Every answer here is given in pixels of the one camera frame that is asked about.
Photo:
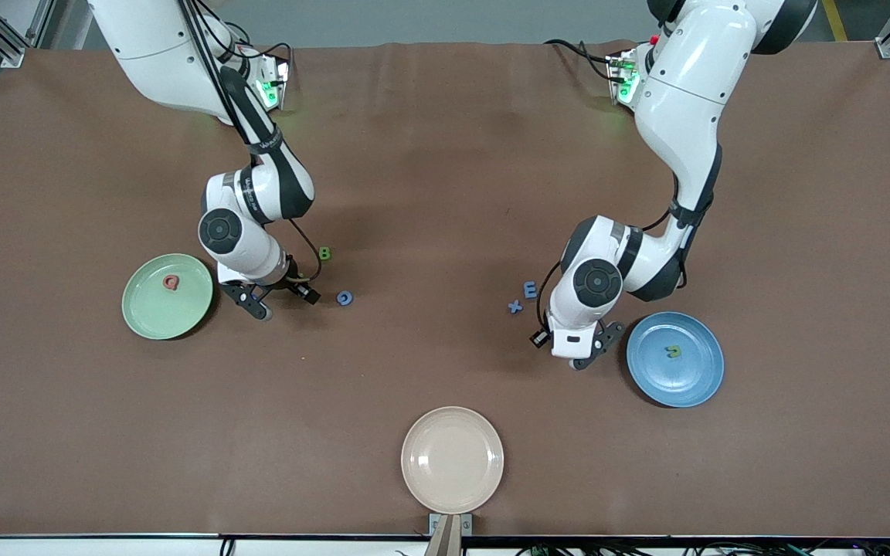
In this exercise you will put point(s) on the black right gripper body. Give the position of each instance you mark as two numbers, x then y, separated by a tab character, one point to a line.
295	286

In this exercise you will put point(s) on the blue letter G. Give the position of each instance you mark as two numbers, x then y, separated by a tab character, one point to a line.
339	298

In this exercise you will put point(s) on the blue letter x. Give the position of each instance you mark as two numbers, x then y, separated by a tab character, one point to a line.
515	306

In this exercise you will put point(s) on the blue letter E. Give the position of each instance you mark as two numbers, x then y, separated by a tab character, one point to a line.
525	289

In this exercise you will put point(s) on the pink letter Q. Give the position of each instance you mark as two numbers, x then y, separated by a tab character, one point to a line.
167	284

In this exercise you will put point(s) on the green letter J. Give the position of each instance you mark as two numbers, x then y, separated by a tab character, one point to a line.
674	354

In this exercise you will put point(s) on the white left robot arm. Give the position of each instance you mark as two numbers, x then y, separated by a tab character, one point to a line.
684	93

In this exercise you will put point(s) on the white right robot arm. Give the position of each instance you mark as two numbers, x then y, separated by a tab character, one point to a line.
151	46

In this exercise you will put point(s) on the light green plate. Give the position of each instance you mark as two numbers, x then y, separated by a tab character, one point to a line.
159	309

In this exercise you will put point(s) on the blue plate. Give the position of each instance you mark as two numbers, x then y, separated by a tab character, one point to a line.
684	378

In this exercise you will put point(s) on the beige plate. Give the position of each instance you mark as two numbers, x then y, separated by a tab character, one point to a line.
453	460

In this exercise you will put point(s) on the brown table cover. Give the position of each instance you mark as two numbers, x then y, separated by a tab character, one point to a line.
383	432

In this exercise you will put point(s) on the grey right base connector box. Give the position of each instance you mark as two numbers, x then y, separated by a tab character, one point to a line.
275	86

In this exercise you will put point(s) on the grey base connector box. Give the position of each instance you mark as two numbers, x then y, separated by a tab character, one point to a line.
275	86
621	81

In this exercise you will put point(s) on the grey left base connector box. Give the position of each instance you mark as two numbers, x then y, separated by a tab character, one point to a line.
621	81

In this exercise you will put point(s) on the grey metal mount bracket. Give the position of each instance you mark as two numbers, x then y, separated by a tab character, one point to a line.
435	525

